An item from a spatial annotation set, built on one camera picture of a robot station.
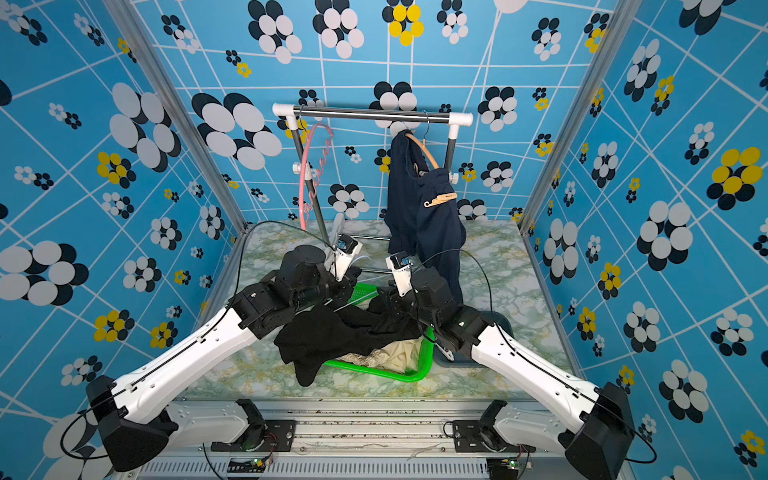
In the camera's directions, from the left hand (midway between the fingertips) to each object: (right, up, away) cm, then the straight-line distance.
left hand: (363, 266), depth 70 cm
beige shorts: (+9, -26, +13) cm, 30 cm away
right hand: (+6, -4, +3) cm, 8 cm away
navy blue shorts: (+18, +8, +8) cm, 21 cm away
